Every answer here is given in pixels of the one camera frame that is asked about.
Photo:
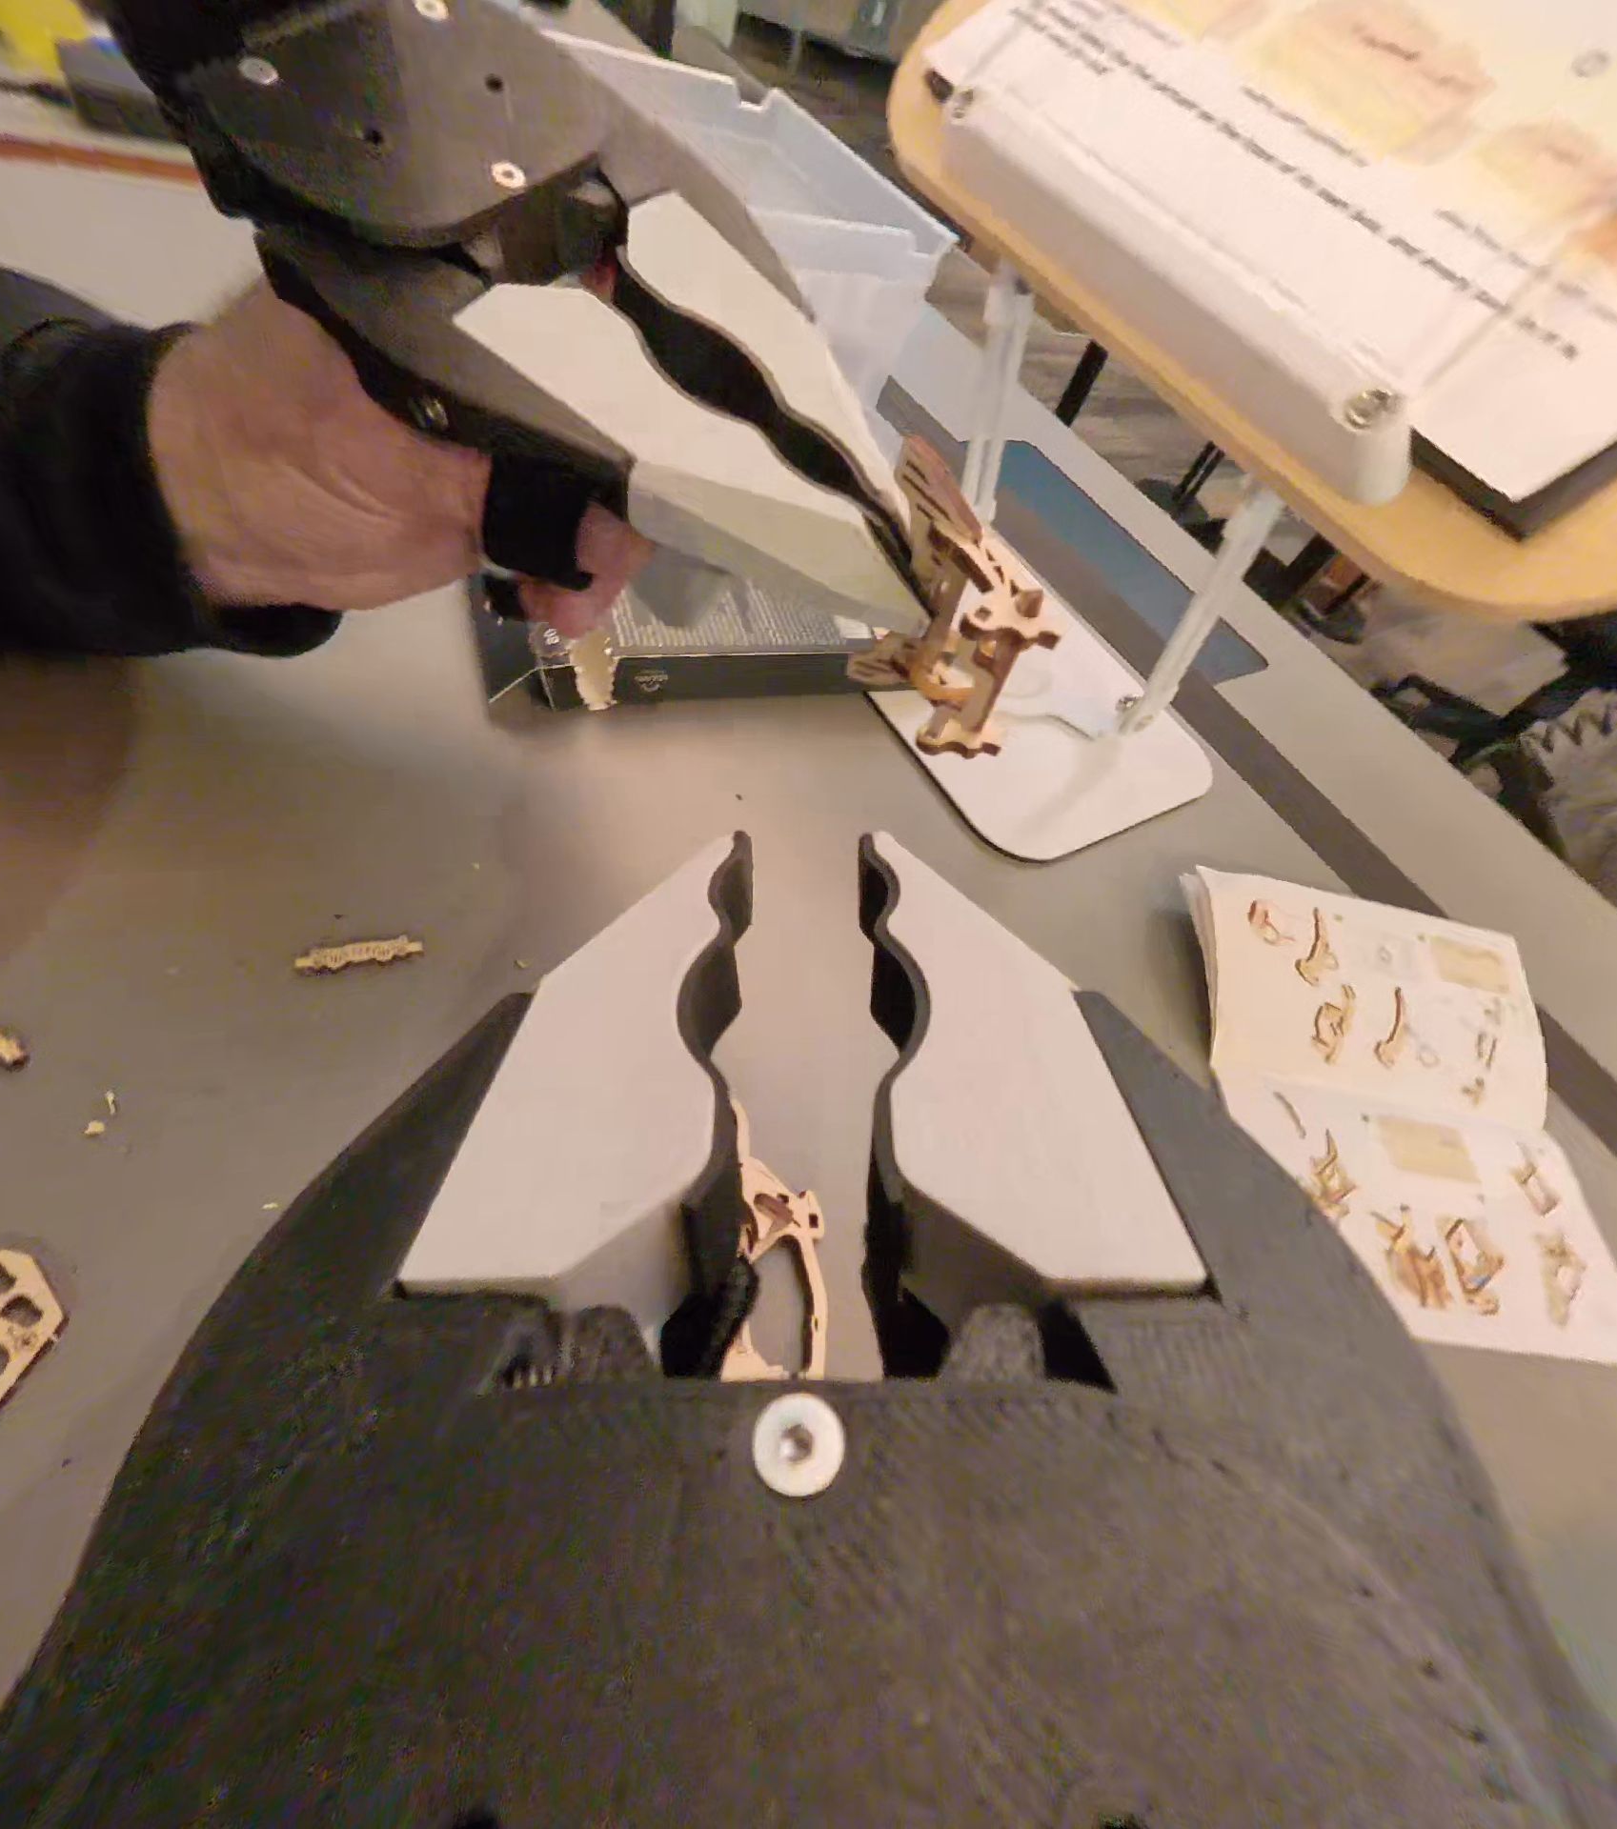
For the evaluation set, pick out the wooden model assembly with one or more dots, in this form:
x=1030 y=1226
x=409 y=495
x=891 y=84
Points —
x=966 y=630

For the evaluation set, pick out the black printed packaging box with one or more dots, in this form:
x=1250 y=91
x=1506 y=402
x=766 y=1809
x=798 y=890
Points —
x=738 y=665

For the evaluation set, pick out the small toothed wooden piece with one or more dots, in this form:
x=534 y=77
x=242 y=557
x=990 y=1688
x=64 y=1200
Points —
x=593 y=678

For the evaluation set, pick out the person's left hand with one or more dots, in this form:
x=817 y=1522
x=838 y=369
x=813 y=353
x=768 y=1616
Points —
x=306 y=474

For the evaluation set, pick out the open instruction booklet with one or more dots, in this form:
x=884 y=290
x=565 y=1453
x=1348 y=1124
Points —
x=1410 y=1144

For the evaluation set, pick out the wooden model frame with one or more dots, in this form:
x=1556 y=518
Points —
x=782 y=1228

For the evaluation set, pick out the printed instruction sheet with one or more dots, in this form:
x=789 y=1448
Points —
x=1322 y=188

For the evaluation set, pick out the wooden crumbs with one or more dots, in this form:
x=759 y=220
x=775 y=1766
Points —
x=101 y=1113

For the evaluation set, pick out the wooden board document stand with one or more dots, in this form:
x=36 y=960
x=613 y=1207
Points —
x=1080 y=803

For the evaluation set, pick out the person's left forearm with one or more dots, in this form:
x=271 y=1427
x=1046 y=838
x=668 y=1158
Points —
x=24 y=457

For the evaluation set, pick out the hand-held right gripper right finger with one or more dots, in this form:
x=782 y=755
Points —
x=1036 y=1144

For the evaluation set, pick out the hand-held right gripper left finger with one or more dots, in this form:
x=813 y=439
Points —
x=579 y=1132

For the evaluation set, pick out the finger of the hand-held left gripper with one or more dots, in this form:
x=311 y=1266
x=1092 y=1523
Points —
x=738 y=502
x=738 y=286

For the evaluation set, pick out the yellow object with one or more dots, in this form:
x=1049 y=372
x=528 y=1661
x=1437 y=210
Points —
x=36 y=30

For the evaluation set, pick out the white plastic organizer tray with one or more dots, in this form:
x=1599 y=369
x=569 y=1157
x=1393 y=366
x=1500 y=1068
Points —
x=836 y=230

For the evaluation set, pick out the toothed wooden strip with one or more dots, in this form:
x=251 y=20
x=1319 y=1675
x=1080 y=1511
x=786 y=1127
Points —
x=357 y=955

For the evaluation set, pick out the black folder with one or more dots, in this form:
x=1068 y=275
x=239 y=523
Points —
x=1580 y=487

